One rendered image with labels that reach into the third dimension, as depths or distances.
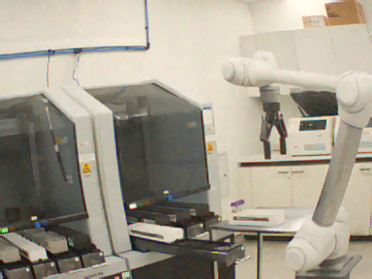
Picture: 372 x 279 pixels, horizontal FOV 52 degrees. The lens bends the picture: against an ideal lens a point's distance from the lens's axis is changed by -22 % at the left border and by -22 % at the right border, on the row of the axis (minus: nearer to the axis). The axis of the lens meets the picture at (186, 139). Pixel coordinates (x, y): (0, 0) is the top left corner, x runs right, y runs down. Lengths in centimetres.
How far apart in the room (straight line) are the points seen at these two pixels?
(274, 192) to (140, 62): 179
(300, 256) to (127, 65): 266
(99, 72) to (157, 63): 65
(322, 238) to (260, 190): 316
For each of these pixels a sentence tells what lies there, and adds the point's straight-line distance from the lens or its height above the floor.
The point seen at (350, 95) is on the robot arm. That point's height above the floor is 141.
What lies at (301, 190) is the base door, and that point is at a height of 57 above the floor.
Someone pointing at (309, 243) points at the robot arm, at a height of 91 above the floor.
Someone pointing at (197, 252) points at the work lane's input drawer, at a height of 79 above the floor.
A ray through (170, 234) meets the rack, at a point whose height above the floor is 85.
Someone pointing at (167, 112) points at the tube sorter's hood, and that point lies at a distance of 244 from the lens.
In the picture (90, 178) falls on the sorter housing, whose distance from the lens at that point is 212.
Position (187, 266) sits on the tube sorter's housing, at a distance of 248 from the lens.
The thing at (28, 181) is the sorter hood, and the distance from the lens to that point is 191.
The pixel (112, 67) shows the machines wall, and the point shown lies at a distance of 367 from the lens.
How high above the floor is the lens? 139
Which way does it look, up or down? 3 degrees down
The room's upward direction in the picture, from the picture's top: 6 degrees counter-clockwise
